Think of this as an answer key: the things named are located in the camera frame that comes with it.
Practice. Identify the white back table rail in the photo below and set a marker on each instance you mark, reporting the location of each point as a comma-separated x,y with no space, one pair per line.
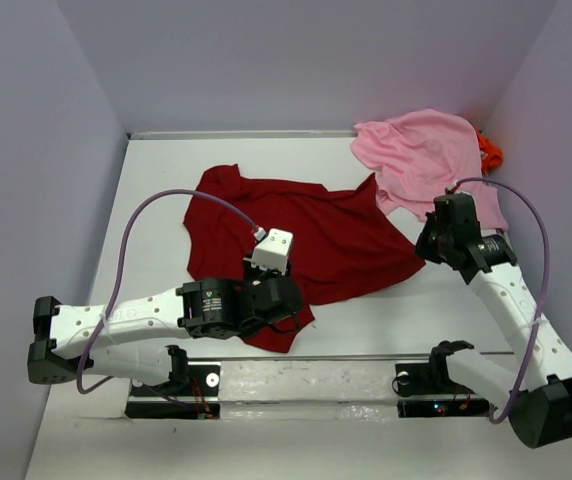
240,134

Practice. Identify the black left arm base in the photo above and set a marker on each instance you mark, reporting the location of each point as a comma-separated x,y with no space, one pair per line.
198,399

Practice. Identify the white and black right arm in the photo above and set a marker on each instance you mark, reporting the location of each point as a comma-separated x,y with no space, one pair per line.
536,400

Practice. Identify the white cardboard front cover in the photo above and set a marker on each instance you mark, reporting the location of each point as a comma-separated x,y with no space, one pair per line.
281,419

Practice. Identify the dark red t shirt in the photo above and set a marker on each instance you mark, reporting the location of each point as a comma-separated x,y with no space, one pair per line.
344,246

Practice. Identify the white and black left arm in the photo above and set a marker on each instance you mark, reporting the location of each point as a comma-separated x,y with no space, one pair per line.
138,339

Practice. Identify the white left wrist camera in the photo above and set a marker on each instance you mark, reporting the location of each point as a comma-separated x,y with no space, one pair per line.
271,251

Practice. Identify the pink t shirt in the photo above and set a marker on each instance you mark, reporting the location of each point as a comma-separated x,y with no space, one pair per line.
416,156

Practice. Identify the orange cloth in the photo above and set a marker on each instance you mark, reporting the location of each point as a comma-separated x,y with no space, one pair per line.
491,155

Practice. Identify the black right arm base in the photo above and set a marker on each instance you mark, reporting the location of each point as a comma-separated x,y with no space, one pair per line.
420,396

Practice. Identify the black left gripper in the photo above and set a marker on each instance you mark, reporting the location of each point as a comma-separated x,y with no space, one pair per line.
250,271

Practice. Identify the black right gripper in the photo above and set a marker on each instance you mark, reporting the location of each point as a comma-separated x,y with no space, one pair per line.
422,249

